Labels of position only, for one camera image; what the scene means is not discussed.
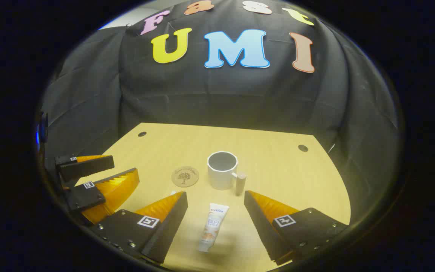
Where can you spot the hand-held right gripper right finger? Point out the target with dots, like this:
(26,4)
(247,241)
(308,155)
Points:
(263,226)

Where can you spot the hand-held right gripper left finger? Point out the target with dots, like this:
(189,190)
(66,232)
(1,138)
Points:
(168,226)

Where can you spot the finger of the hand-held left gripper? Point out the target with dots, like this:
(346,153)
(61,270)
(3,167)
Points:
(85,196)
(89,166)

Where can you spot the white toothpaste tube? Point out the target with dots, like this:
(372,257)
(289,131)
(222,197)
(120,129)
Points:
(213,226)

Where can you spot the round wooden coaster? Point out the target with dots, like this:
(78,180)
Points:
(185,176)

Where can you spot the light wooden desktop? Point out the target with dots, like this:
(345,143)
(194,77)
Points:
(278,173)

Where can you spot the black backdrop cloth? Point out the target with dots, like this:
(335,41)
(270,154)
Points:
(221,98)

